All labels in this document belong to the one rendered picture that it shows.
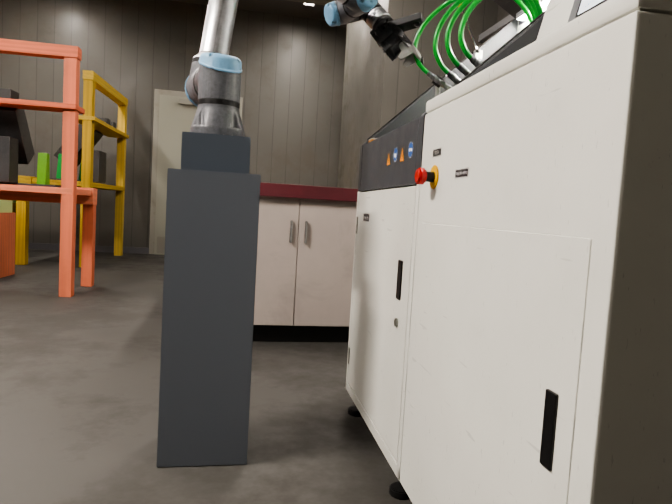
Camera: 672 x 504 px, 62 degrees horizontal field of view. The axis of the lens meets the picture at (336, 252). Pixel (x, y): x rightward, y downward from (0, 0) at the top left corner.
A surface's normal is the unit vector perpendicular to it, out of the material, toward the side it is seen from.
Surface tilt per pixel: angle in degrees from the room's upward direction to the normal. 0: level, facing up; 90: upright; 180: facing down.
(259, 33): 90
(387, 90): 90
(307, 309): 90
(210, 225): 90
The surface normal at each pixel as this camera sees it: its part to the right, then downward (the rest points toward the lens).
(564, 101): -0.98, -0.04
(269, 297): 0.18, 0.08
